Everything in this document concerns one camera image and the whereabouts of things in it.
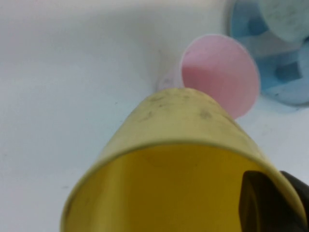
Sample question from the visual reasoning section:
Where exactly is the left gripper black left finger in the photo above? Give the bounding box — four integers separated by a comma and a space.
238, 170, 302, 232

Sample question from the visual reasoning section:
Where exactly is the green marbled plastic cup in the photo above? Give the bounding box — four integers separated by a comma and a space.
259, 0, 309, 43

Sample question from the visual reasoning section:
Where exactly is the blue cup stand with posts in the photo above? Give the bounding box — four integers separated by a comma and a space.
228, 0, 309, 106

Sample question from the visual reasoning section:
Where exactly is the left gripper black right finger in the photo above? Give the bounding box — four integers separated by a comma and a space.
280, 170, 309, 232

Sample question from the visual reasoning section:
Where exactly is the yellow marbled plastic cup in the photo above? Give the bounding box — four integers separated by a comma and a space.
60, 87, 305, 232

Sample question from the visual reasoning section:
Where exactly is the blue marbled plastic cup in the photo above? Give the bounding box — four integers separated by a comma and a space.
297, 44, 309, 80

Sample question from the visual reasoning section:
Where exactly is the pink marbled plastic cup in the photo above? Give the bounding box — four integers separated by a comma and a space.
156, 33, 261, 119

